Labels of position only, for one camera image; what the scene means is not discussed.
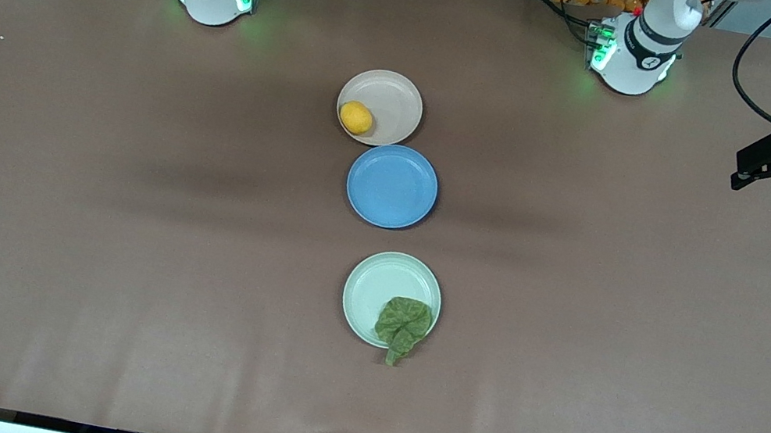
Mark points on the brown table cover sheet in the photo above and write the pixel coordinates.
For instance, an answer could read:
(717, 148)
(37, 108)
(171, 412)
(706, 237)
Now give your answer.
(97, 324)

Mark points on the yellow lemon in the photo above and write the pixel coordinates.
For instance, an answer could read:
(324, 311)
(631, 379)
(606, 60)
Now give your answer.
(356, 118)

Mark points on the green lettuce leaf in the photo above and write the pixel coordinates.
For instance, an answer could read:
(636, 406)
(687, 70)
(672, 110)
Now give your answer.
(402, 327)

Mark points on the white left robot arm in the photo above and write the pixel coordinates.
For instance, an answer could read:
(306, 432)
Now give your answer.
(640, 55)

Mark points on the blue plate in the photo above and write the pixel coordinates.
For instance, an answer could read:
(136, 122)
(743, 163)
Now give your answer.
(392, 186)

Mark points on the beige plate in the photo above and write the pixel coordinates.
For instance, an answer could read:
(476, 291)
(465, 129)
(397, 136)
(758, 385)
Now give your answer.
(393, 103)

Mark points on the pale green plate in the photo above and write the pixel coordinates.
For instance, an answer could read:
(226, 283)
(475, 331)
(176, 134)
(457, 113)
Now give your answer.
(368, 293)

